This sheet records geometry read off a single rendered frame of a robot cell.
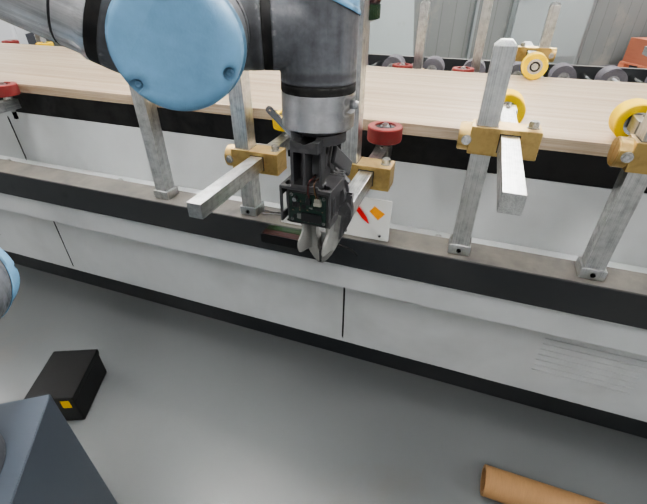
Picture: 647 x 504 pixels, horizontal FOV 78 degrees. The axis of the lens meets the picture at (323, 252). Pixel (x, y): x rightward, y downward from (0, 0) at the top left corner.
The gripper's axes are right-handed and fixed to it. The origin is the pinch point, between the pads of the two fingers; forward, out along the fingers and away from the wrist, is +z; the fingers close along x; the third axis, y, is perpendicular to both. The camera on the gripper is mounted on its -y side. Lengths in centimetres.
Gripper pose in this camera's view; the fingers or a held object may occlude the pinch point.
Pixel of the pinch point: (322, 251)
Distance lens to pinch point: 63.4
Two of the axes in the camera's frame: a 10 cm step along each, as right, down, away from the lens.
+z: -0.1, 8.4, 5.4
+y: -3.5, 5.1, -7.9
